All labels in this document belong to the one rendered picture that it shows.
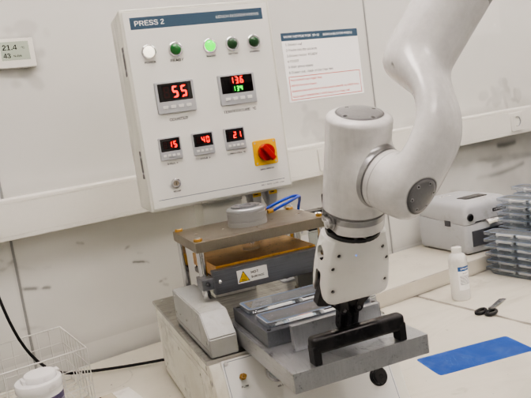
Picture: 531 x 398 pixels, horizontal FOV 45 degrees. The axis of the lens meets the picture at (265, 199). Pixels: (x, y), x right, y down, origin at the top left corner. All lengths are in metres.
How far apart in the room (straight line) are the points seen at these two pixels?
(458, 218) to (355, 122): 1.34
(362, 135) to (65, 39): 1.09
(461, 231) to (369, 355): 1.19
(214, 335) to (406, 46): 0.57
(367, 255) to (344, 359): 0.16
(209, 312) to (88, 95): 0.79
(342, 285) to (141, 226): 0.97
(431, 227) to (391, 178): 1.46
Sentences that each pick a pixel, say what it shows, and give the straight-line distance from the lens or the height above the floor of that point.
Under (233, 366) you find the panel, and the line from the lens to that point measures 1.11.
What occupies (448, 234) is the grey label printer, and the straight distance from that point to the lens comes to 2.14.
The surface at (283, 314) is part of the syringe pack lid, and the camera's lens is 1.03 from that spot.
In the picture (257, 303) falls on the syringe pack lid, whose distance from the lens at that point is 1.11.
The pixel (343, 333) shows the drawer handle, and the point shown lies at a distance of 0.91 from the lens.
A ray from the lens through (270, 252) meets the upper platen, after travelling 1.23.
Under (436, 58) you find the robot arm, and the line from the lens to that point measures 0.81.
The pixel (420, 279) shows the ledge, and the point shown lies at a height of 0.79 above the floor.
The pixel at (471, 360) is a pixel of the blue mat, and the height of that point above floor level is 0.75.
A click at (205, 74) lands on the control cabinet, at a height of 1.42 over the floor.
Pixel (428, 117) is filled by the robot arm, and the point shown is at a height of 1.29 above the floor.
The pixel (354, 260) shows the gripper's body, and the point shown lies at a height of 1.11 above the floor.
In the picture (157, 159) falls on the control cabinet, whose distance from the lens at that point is 1.35.
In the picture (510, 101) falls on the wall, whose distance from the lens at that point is 2.67.
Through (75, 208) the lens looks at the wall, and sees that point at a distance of 1.65.
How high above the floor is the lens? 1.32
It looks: 8 degrees down
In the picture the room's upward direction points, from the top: 8 degrees counter-clockwise
